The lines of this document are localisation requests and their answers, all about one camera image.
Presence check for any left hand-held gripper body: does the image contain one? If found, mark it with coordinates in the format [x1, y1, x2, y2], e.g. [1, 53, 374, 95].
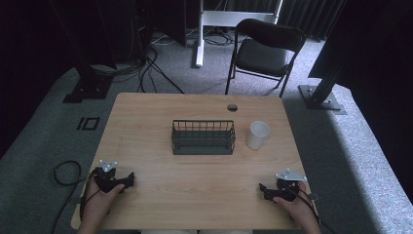
[93, 159, 130, 195]

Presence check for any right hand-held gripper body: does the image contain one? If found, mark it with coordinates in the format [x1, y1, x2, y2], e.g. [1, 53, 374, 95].
[274, 168, 308, 203]

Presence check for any white cup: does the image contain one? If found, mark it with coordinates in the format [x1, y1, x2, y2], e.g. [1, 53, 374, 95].
[245, 120, 271, 151]

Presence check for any black wire basket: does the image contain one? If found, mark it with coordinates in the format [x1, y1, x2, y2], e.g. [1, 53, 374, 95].
[170, 119, 237, 156]

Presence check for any person's left hand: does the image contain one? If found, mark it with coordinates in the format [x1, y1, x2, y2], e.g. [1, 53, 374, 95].
[81, 176, 127, 223]

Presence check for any person's right hand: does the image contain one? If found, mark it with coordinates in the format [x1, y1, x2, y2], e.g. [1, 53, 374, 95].
[272, 180, 316, 226]

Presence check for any black metal stand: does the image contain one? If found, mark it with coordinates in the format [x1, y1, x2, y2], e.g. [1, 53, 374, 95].
[297, 0, 350, 116]
[48, 0, 118, 104]

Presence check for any black folding chair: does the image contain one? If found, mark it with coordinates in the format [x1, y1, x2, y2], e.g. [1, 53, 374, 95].
[224, 18, 307, 99]

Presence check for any dark curtain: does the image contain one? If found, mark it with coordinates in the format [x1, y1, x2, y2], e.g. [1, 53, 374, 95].
[278, 0, 347, 41]

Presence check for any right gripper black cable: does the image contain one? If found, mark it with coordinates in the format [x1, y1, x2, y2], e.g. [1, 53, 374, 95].
[287, 186, 335, 234]

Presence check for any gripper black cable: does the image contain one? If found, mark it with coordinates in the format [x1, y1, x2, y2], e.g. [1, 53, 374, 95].
[287, 186, 335, 234]
[79, 171, 102, 222]

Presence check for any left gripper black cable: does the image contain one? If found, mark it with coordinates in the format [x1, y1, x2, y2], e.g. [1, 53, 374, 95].
[79, 171, 102, 222]

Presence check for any black looped floor cable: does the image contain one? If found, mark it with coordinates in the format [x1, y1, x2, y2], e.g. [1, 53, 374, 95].
[50, 159, 86, 234]

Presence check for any bundle of black floor cables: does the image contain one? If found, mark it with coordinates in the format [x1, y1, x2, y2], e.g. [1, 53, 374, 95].
[90, 19, 185, 96]

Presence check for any white desk frame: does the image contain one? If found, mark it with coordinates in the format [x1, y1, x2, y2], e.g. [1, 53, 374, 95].
[194, 0, 284, 69]

